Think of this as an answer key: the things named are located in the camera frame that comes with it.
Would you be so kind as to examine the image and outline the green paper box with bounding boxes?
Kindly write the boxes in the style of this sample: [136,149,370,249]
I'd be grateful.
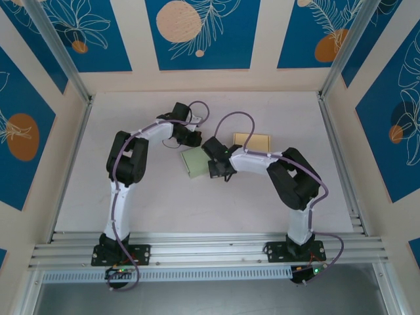
[180,146,214,180]

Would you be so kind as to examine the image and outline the tan wooden block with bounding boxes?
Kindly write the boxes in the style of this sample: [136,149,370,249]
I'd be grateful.
[232,132,272,152]

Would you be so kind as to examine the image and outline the aluminium mounting rails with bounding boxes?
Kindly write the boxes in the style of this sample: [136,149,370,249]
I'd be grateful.
[28,231,391,270]

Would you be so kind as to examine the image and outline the grey metal sheet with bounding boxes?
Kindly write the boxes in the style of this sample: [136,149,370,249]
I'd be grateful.
[32,264,388,315]

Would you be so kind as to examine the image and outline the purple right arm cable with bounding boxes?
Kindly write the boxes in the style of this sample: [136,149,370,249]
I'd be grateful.
[213,112,345,286]

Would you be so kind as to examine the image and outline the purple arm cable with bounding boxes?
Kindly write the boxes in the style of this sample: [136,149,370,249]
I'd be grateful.
[107,100,211,293]
[213,112,345,286]

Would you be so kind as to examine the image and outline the aluminium table side rail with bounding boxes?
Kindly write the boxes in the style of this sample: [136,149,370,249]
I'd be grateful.
[47,96,96,244]
[315,91,368,238]

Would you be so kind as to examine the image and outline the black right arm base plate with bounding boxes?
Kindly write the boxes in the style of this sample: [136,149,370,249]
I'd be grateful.
[263,240,327,264]

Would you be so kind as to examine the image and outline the grey slotted cable duct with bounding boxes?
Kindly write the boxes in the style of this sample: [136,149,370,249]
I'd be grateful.
[41,265,293,284]

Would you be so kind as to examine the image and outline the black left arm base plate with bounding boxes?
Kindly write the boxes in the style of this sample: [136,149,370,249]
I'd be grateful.
[91,243,152,267]

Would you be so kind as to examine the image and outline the aluminium corner post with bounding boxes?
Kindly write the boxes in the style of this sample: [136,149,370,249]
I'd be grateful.
[318,0,385,100]
[23,0,94,105]

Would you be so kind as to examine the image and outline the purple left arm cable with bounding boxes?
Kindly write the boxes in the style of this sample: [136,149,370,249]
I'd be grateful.
[107,100,211,293]

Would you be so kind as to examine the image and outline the aluminium frame bar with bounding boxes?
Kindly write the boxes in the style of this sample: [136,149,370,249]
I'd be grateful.
[372,262,406,315]
[9,268,45,315]

